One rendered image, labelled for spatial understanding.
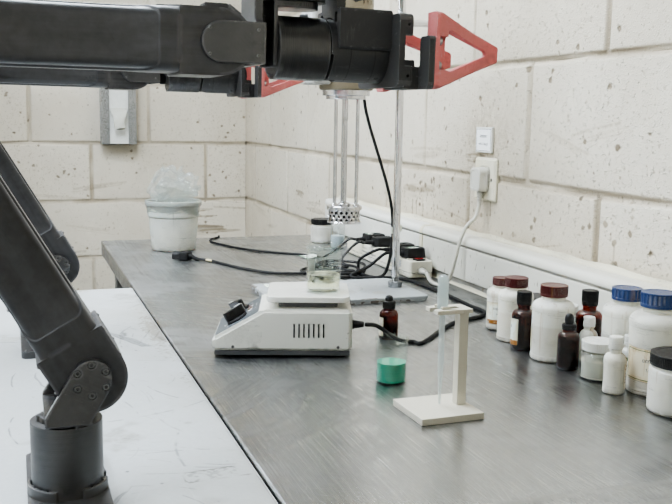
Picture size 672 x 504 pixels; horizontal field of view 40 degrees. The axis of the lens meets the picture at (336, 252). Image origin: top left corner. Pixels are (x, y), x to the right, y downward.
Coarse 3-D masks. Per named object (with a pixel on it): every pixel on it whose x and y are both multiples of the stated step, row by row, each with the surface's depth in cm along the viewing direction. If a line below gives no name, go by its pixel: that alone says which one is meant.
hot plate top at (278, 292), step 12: (276, 288) 137; (288, 288) 137; (300, 288) 137; (276, 300) 131; (288, 300) 131; (300, 300) 131; (312, 300) 131; (324, 300) 131; (336, 300) 131; (348, 300) 131
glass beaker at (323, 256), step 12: (312, 240) 136; (324, 240) 136; (312, 252) 132; (324, 252) 131; (336, 252) 132; (312, 264) 132; (324, 264) 132; (336, 264) 133; (312, 276) 132; (324, 276) 132; (336, 276) 133; (312, 288) 133; (324, 288) 132; (336, 288) 133
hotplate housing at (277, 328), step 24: (264, 312) 131; (288, 312) 131; (312, 312) 131; (336, 312) 131; (216, 336) 131; (240, 336) 131; (264, 336) 131; (288, 336) 131; (312, 336) 131; (336, 336) 131
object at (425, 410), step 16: (464, 320) 107; (464, 336) 108; (464, 352) 108; (464, 368) 108; (464, 384) 109; (400, 400) 110; (416, 400) 110; (432, 400) 110; (448, 400) 110; (464, 400) 109; (416, 416) 105; (432, 416) 104; (448, 416) 104; (464, 416) 105; (480, 416) 106
